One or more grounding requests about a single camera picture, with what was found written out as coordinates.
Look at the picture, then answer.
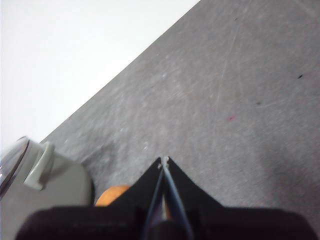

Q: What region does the orange-brown potato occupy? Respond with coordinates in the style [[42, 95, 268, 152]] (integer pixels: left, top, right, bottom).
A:
[[94, 184, 174, 219]]

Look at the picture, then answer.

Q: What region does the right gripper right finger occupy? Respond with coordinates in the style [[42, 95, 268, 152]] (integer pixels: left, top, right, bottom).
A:
[[163, 156, 314, 240]]

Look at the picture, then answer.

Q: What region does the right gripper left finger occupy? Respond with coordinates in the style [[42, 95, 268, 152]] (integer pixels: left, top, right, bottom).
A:
[[14, 156, 165, 240]]

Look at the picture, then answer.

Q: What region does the pale green electric pot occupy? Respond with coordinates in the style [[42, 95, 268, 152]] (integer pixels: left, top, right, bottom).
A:
[[0, 141, 95, 240]]

